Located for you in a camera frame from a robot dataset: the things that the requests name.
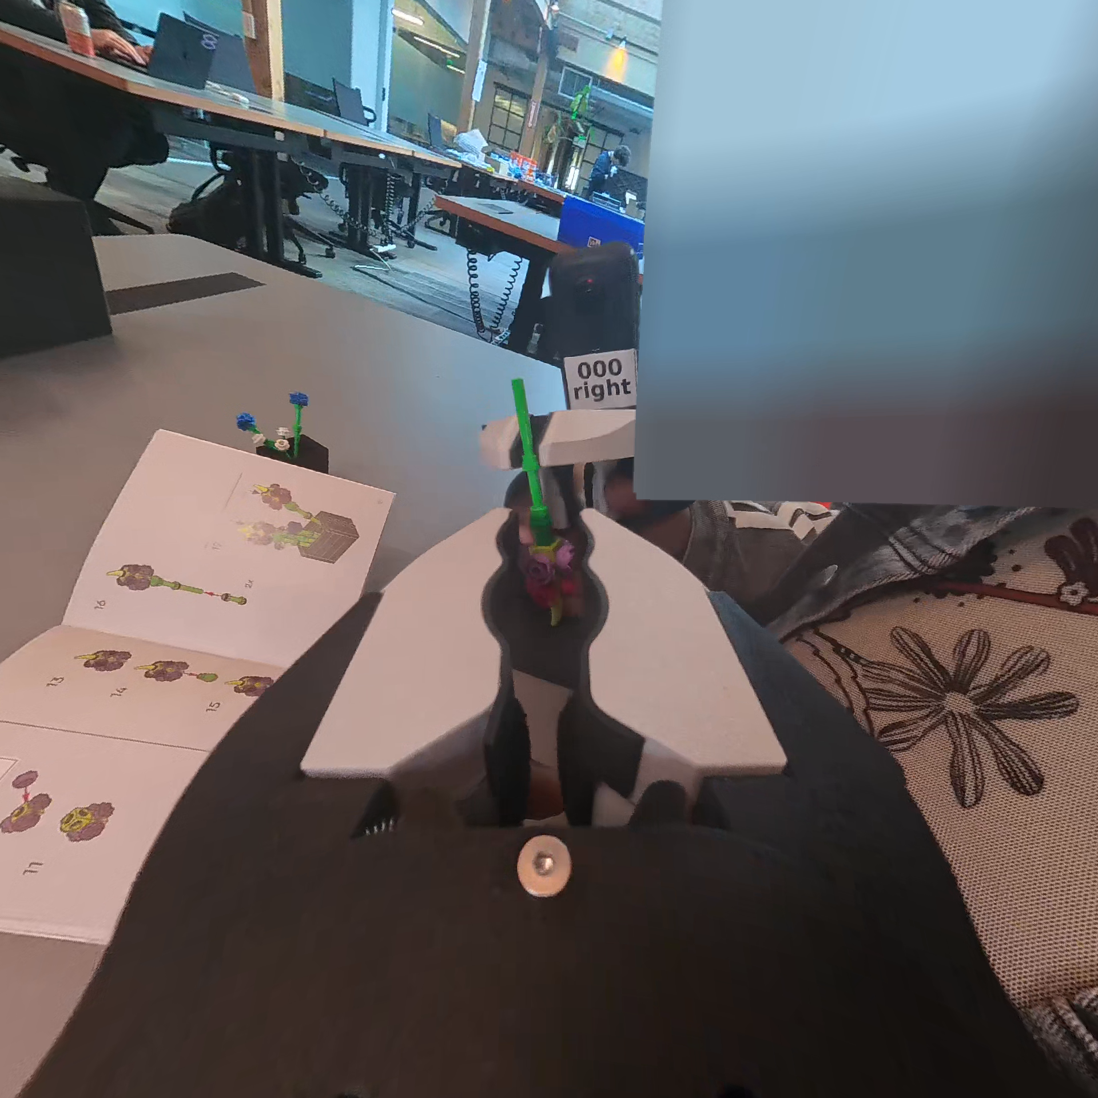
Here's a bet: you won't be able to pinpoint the open instruction booklet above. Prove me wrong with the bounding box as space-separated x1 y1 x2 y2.
0 430 396 947

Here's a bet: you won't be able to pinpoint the black brick base blue flowers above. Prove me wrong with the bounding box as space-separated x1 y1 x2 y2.
235 390 330 475

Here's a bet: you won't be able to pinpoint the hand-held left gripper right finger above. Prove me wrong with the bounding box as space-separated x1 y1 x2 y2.
584 506 788 782

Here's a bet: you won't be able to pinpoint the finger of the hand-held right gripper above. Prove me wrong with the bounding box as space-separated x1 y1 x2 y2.
537 410 639 465
480 420 528 472

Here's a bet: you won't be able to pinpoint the blue table banner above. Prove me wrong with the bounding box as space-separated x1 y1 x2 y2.
558 191 648 251

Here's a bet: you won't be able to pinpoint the floral printed cloth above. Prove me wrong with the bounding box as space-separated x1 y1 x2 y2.
771 514 1098 1013

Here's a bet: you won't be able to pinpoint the large black box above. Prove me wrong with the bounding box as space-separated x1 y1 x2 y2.
0 174 111 361

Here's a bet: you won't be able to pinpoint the purple toy flower green stem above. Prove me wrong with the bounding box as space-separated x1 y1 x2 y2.
510 378 584 627

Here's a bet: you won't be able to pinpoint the dark laptop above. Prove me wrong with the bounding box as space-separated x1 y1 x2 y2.
149 12 217 90

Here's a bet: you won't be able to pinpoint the black office chair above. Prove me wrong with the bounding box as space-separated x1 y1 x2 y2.
330 78 380 131

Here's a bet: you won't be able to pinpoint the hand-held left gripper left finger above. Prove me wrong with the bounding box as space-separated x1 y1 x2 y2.
299 506 517 785

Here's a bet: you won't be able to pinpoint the dark-topped table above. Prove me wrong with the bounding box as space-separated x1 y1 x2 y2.
433 191 567 260

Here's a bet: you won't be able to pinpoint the long office table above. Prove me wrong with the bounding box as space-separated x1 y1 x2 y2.
0 21 463 280

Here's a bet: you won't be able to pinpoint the black coiled cable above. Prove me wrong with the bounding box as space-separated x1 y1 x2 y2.
465 249 528 338

